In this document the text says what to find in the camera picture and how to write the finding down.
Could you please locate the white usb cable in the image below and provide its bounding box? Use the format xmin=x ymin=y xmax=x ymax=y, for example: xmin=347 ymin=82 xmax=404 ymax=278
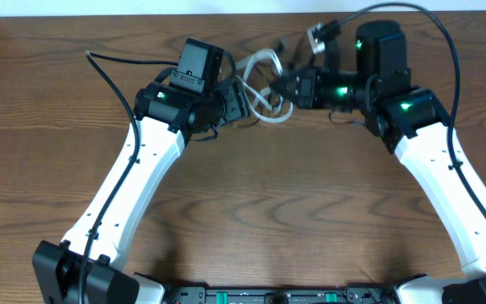
xmin=236 ymin=48 xmax=294 ymax=124

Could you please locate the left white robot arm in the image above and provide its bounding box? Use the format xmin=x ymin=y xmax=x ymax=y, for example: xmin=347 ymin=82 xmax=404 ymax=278
xmin=32 ymin=39 xmax=248 ymax=303

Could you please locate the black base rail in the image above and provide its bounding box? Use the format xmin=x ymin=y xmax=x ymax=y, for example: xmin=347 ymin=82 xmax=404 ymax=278
xmin=160 ymin=285 xmax=398 ymax=304

